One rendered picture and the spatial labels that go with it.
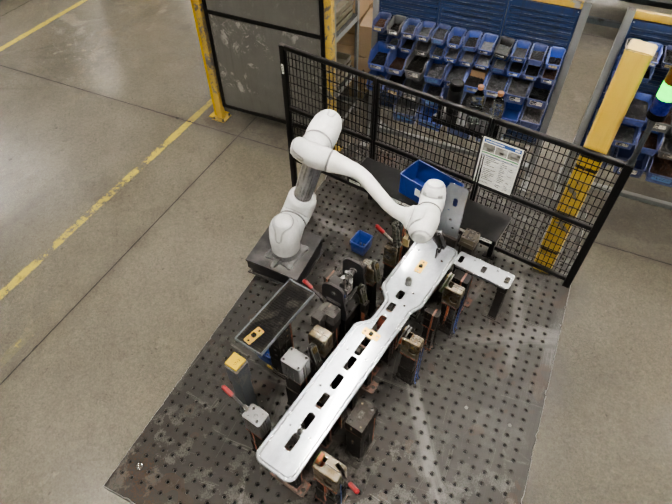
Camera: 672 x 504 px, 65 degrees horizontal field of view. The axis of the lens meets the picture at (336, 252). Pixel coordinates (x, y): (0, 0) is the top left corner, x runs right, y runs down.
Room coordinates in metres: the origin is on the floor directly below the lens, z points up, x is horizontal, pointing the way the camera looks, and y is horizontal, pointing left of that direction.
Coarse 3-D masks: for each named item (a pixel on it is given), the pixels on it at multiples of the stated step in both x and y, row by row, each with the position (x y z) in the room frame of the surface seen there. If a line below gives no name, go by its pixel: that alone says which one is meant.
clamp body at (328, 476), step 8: (328, 456) 0.69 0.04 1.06; (328, 464) 0.67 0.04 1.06; (336, 464) 0.67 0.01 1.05; (320, 472) 0.64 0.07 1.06; (328, 472) 0.64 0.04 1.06; (336, 472) 0.64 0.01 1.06; (344, 472) 0.64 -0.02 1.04; (320, 480) 0.64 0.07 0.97; (328, 480) 0.62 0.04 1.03; (336, 480) 0.61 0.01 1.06; (320, 488) 0.65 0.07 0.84; (328, 488) 0.62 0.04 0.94; (336, 488) 0.60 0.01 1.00; (344, 488) 0.66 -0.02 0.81; (320, 496) 0.64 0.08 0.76; (328, 496) 0.63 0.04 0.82; (336, 496) 0.62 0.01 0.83; (344, 496) 0.65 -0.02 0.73
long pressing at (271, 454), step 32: (416, 256) 1.70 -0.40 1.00; (448, 256) 1.69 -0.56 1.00; (384, 288) 1.50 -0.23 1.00; (416, 288) 1.50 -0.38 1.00; (352, 352) 1.16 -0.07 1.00; (384, 352) 1.16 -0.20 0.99; (352, 384) 1.01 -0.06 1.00; (288, 416) 0.87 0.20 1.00; (320, 416) 0.87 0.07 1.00; (288, 480) 0.63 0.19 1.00
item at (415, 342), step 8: (408, 336) 1.23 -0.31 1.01; (416, 336) 1.21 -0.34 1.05; (408, 344) 1.18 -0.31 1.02; (416, 344) 1.17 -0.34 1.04; (400, 352) 1.20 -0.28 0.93; (408, 352) 1.18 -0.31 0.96; (416, 352) 1.16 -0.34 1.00; (400, 360) 1.20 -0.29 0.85; (408, 360) 1.18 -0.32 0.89; (416, 360) 1.16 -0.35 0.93; (400, 368) 1.19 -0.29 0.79; (408, 368) 1.17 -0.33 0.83; (416, 368) 1.16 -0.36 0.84; (400, 376) 1.19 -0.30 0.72; (408, 376) 1.16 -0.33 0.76; (416, 376) 1.19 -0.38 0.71
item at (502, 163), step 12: (480, 144) 2.08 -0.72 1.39; (492, 144) 2.05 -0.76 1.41; (504, 144) 2.02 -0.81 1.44; (480, 156) 2.08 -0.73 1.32; (492, 156) 2.04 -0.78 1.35; (504, 156) 2.01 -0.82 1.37; (516, 156) 1.98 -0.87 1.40; (492, 168) 2.03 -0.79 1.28; (504, 168) 2.00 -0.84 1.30; (516, 168) 1.97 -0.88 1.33; (480, 180) 2.06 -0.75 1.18; (492, 180) 2.03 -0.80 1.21; (504, 180) 1.99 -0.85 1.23; (516, 180) 1.96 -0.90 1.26; (504, 192) 1.98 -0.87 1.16
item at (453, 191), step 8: (456, 184) 1.85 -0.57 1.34; (448, 192) 1.87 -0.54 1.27; (456, 192) 1.84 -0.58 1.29; (464, 192) 1.82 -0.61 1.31; (448, 200) 1.86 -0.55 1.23; (464, 200) 1.82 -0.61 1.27; (448, 208) 1.86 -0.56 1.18; (456, 208) 1.83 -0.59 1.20; (464, 208) 1.81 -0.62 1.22; (440, 216) 1.87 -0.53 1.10; (448, 216) 1.85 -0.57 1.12; (456, 216) 1.83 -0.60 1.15; (440, 224) 1.87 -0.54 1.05; (448, 224) 1.85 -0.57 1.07; (456, 224) 1.82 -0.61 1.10; (448, 232) 1.84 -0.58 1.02; (456, 232) 1.82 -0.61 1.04
